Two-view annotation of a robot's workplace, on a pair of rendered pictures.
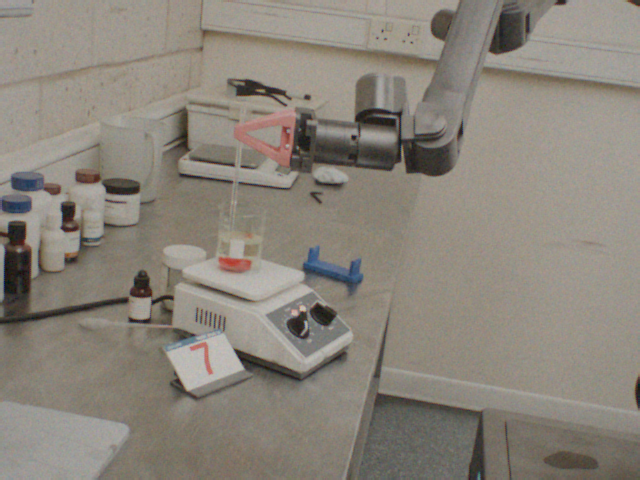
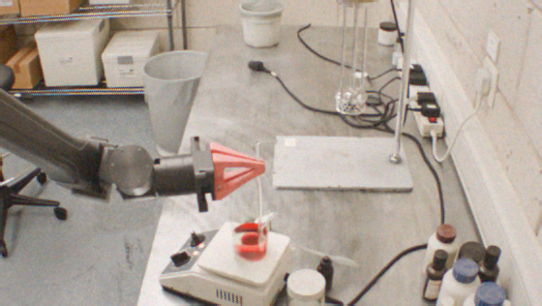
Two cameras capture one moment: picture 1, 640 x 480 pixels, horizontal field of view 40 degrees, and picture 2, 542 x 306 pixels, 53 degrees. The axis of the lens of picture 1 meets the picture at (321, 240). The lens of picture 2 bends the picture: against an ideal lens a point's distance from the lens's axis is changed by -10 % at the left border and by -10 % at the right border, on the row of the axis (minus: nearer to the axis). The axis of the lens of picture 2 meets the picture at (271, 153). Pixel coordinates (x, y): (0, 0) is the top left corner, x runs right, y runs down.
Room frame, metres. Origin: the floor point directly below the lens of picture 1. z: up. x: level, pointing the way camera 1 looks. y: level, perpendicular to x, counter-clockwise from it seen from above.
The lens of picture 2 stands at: (1.77, 0.07, 1.48)
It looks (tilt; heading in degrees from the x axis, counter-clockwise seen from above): 33 degrees down; 175
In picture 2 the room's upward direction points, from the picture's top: straight up
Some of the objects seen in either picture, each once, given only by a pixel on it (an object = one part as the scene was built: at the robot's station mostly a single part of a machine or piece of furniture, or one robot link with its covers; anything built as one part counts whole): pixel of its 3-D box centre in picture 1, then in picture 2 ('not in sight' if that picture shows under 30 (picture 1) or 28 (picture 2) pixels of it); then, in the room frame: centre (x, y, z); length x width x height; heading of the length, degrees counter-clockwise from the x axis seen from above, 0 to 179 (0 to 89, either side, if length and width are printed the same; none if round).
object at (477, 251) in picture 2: not in sight; (470, 262); (1.08, 0.49, 0.78); 0.05 x 0.05 x 0.06
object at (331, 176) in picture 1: (330, 175); not in sight; (2.00, 0.00, 0.77); 0.08 x 0.08 x 0.04; 86
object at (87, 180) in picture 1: (86, 203); not in sight; (1.39, 0.40, 0.80); 0.06 x 0.06 x 0.11
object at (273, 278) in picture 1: (244, 274); (244, 252); (1.06, 0.09, 0.83); 0.12 x 0.12 x 0.01; 62
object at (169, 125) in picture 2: not in sight; (181, 107); (-0.61, -0.12, 0.21); 0.33 x 0.33 x 0.42
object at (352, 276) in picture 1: (333, 263); not in sight; (1.35, -0.03, 0.77); 0.10 x 0.03 x 0.04; 60
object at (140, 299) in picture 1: (141, 294); (324, 271); (1.06, 0.23, 0.78); 0.03 x 0.03 x 0.07
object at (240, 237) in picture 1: (239, 239); (252, 236); (1.07, 0.10, 0.88); 0.07 x 0.06 x 0.08; 40
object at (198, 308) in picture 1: (257, 311); (230, 266); (1.04, 0.07, 0.79); 0.22 x 0.13 x 0.08; 62
